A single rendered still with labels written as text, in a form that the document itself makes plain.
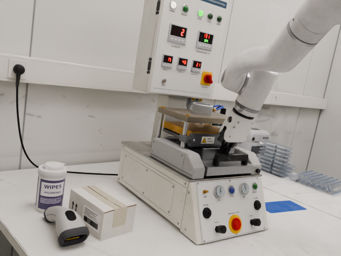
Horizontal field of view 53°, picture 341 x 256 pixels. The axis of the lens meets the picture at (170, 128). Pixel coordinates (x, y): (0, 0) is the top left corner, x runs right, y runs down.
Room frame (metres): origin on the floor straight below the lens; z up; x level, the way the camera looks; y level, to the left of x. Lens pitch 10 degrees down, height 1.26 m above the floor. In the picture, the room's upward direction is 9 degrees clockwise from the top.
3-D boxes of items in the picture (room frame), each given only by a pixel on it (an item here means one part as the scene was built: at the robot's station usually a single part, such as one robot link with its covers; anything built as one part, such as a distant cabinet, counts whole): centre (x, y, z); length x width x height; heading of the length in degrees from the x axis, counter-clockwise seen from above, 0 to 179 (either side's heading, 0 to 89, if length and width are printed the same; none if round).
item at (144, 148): (1.30, -0.08, 0.93); 0.46 x 0.35 x 0.01; 37
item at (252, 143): (2.22, -0.50, 0.88); 0.25 x 0.20 x 0.17; 39
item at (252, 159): (1.30, -0.26, 0.96); 0.26 x 0.05 x 0.07; 37
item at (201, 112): (1.31, -0.10, 1.08); 0.31 x 0.24 x 0.13; 127
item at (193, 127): (1.28, -0.11, 1.07); 0.22 x 0.17 x 0.10; 127
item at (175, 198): (1.28, -0.12, 0.84); 0.53 x 0.37 x 0.17; 37
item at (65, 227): (0.90, 0.26, 0.79); 0.20 x 0.08 x 0.08; 45
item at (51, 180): (1.04, 0.35, 0.82); 0.09 x 0.09 x 0.15
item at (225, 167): (1.24, -0.14, 0.97); 0.30 x 0.22 x 0.08; 37
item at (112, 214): (1.00, 0.17, 0.80); 0.19 x 0.13 x 0.09; 45
